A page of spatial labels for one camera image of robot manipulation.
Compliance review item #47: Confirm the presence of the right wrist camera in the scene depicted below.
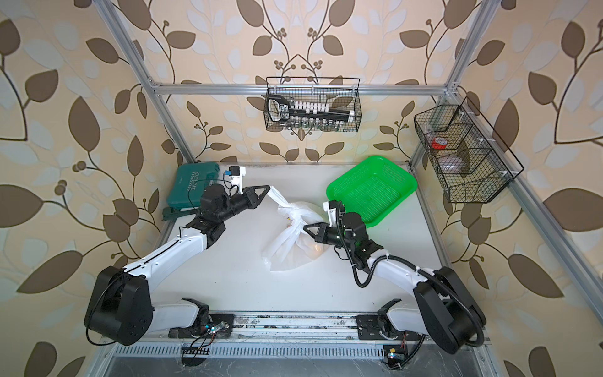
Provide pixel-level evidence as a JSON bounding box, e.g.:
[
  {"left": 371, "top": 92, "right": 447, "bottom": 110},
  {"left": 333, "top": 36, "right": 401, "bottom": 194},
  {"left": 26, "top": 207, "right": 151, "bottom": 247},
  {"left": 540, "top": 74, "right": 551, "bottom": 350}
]
[{"left": 323, "top": 200, "right": 345, "bottom": 227}]

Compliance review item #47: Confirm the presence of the red tape roll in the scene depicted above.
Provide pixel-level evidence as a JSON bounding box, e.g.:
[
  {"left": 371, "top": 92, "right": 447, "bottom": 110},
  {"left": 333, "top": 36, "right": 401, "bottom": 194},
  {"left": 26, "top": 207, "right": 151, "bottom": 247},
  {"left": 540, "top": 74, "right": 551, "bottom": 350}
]
[{"left": 430, "top": 137, "right": 448, "bottom": 151}]

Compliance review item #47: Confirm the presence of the green plastic basket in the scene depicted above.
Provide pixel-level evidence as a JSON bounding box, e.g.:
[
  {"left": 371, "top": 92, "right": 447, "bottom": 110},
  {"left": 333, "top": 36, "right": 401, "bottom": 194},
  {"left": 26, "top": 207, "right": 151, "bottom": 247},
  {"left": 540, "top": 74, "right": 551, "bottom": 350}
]
[{"left": 326, "top": 156, "right": 418, "bottom": 228}]

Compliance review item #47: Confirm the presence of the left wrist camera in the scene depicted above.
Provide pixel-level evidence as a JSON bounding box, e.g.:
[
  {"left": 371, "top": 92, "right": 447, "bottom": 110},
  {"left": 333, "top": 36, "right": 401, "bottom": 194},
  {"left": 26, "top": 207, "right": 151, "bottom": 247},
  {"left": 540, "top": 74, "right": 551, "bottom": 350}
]
[{"left": 223, "top": 166, "right": 247, "bottom": 195}]

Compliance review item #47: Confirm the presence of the green plastic tool case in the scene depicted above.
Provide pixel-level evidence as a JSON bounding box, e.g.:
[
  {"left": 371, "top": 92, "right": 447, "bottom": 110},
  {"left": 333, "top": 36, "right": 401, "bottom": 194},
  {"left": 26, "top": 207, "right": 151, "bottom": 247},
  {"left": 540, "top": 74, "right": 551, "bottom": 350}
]
[{"left": 166, "top": 163, "right": 220, "bottom": 210}]

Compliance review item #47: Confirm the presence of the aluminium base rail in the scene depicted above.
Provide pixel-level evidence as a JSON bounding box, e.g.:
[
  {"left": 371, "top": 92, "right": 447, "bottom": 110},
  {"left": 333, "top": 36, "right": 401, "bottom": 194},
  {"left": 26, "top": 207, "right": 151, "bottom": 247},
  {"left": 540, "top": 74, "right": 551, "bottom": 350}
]
[{"left": 100, "top": 310, "right": 491, "bottom": 361}]

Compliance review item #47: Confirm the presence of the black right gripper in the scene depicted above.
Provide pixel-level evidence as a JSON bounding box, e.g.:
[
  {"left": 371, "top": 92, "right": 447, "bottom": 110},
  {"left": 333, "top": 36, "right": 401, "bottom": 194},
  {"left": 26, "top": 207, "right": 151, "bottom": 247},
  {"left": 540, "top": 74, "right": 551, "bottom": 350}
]
[{"left": 305, "top": 221, "right": 356, "bottom": 252}]

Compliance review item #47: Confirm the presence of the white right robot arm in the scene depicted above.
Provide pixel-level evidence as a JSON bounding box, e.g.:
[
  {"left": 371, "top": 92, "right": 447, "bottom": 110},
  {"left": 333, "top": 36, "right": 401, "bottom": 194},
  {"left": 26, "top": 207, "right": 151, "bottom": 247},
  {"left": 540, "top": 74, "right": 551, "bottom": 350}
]
[{"left": 303, "top": 213, "right": 487, "bottom": 354}]

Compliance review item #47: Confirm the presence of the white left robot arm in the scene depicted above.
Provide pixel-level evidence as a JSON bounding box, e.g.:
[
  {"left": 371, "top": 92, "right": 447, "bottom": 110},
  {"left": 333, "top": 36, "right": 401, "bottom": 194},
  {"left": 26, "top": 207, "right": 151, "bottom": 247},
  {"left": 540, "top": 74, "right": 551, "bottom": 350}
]
[{"left": 83, "top": 184, "right": 271, "bottom": 346}]

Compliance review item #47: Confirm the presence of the black corrugated cable conduit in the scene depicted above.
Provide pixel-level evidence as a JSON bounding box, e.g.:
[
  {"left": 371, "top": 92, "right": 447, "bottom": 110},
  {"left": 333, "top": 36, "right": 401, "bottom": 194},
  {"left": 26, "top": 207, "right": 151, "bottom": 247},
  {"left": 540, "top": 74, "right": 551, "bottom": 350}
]
[{"left": 331, "top": 201, "right": 486, "bottom": 369}]

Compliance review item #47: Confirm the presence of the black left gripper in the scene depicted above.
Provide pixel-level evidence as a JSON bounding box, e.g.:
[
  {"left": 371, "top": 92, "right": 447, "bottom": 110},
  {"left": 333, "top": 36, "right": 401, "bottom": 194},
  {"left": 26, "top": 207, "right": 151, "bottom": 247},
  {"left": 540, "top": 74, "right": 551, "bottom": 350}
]
[{"left": 214, "top": 184, "right": 268, "bottom": 225}]

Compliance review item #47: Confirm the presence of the black wire basket right wall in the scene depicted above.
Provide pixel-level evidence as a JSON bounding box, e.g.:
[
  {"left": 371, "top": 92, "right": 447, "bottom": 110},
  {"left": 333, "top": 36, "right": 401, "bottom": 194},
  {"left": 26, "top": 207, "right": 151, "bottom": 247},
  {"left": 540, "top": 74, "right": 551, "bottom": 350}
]
[{"left": 414, "top": 97, "right": 524, "bottom": 204}]

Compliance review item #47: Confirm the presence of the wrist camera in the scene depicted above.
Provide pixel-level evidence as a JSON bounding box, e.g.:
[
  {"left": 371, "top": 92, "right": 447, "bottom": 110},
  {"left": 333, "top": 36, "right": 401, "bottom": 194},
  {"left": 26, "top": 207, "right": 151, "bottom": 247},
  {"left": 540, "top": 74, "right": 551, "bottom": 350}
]
[
  {"left": 223, "top": 166, "right": 247, "bottom": 195},
  {"left": 323, "top": 200, "right": 345, "bottom": 227}
]

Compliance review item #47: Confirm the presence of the black wire basket wall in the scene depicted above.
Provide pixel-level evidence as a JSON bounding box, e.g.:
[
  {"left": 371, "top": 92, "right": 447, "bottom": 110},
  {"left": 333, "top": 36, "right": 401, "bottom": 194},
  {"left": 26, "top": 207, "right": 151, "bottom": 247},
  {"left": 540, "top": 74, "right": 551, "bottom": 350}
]
[
  {"left": 414, "top": 97, "right": 524, "bottom": 204},
  {"left": 263, "top": 75, "right": 363, "bottom": 133}
]

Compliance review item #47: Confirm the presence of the clear plastic piece in basket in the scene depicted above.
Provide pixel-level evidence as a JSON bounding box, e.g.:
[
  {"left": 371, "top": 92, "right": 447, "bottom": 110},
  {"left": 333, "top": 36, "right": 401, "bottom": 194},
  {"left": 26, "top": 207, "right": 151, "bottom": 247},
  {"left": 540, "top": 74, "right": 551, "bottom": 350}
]
[{"left": 440, "top": 156, "right": 466, "bottom": 174}]

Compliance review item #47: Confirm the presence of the black wire basket back wall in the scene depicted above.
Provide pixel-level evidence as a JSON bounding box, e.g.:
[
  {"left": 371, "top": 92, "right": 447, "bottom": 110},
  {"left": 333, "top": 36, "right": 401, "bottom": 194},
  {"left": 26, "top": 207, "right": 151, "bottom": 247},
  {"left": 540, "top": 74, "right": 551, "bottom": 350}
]
[{"left": 263, "top": 75, "right": 363, "bottom": 133}]

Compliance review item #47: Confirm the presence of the white printed plastic bag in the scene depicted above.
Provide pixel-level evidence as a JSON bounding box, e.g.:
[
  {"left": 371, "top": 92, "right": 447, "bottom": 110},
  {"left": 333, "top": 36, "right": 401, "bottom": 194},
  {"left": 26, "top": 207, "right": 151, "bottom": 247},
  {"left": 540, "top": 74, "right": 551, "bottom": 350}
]
[{"left": 262, "top": 186, "right": 329, "bottom": 272}]

